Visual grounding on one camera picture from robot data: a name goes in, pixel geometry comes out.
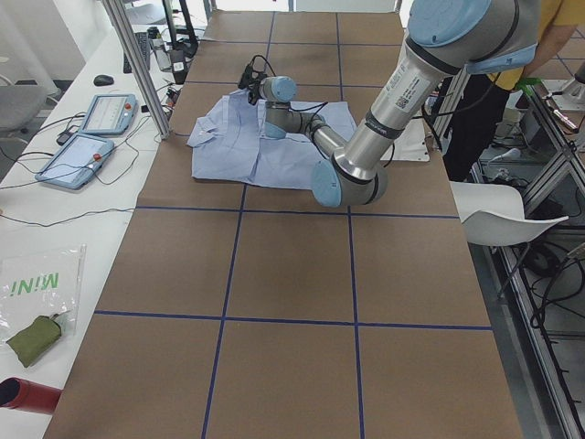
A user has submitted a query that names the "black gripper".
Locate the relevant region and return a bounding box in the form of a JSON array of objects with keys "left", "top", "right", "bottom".
[{"left": 247, "top": 78, "right": 264, "bottom": 104}]

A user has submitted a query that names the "blue striped button shirt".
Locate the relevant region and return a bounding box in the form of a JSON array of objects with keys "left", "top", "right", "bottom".
[{"left": 186, "top": 89, "right": 358, "bottom": 190}]

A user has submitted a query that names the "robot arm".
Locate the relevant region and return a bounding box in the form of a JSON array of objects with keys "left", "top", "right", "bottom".
[{"left": 238, "top": 1, "right": 541, "bottom": 208}]

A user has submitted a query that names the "black keyboard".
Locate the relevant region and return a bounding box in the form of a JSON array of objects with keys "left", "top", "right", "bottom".
[{"left": 122, "top": 31, "right": 151, "bottom": 74}]

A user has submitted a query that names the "upper blue teach pendant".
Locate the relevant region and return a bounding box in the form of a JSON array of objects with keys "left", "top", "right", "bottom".
[{"left": 80, "top": 94, "right": 137, "bottom": 136}]

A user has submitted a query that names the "blue teach pendant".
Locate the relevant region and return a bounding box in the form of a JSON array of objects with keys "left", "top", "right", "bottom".
[
  {"left": 35, "top": 134, "right": 114, "bottom": 190},
  {"left": 80, "top": 94, "right": 137, "bottom": 136}
]

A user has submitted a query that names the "black computer mouse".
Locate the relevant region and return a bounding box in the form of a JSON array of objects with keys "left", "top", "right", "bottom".
[{"left": 93, "top": 74, "right": 114, "bottom": 87}]

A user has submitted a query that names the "lower blue teach pendant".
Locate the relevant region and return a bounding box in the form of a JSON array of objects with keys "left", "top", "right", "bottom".
[{"left": 35, "top": 134, "right": 114, "bottom": 190}]

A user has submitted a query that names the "person in yellow shirt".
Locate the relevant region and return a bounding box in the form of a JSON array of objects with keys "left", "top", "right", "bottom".
[{"left": 443, "top": 0, "right": 584, "bottom": 182}]

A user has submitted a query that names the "white plastic chair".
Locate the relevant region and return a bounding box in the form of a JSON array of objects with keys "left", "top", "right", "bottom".
[{"left": 450, "top": 181, "right": 569, "bottom": 247}]

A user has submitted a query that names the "clear plastic MINI bag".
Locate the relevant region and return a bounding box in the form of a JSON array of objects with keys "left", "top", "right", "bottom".
[{"left": 1, "top": 244, "right": 87, "bottom": 350}]

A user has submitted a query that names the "green folded cloth pouch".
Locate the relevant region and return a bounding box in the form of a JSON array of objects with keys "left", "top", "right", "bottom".
[{"left": 6, "top": 316, "right": 62, "bottom": 368}]

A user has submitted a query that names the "dark red cylinder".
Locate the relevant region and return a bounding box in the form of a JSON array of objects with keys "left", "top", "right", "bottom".
[{"left": 1, "top": 377, "right": 61, "bottom": 415}]

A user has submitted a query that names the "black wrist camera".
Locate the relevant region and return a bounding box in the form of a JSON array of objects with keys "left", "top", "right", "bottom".
[{"left": 238, "top": 64, "right": 268, "bottom": 90}]

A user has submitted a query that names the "aluminium frame post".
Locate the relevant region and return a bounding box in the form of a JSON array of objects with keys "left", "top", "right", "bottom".
[{"left": 102, "top": 0, "right": 171, "bottom": 140}]

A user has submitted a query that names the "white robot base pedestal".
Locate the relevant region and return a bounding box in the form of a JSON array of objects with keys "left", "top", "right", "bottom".
[{"left": 381, "top": 119, "right": 430, "bottom": 162}]

